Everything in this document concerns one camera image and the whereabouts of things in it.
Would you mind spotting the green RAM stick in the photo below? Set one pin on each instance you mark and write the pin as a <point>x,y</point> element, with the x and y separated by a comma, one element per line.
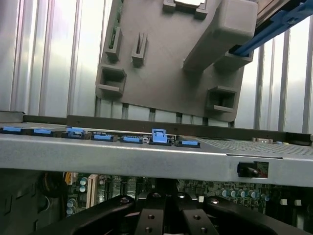
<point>114,31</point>

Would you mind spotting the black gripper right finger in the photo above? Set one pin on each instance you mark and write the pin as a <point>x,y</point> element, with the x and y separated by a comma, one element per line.
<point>193,218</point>

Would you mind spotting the grey parts rack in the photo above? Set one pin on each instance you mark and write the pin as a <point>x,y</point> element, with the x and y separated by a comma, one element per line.
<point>171,61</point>

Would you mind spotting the hard disk with blue carrier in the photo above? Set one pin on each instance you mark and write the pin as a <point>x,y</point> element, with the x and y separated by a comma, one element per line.
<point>281,17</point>

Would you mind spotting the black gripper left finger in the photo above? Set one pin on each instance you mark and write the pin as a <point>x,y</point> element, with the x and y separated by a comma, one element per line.
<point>152,215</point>

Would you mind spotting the white power connector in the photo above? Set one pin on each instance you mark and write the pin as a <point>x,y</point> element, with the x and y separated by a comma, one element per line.
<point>69,178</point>

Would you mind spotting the black open PC case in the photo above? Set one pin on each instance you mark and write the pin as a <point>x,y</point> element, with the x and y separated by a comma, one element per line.
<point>122,156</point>

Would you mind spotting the white expansion slot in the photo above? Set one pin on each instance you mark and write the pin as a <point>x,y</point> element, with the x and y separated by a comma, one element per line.
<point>91,191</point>

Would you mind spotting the silver CPU chip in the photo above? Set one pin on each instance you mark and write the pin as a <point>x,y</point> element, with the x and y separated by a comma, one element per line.
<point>189,1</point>

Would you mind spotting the green motherboard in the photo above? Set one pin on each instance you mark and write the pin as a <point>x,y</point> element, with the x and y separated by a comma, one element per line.
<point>195,188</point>

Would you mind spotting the blue card retention clip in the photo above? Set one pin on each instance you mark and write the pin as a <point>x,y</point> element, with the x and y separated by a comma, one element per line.
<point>12,129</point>
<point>102,137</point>
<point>75,132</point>
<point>159,135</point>
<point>190,143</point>
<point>42,131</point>
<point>132,139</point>

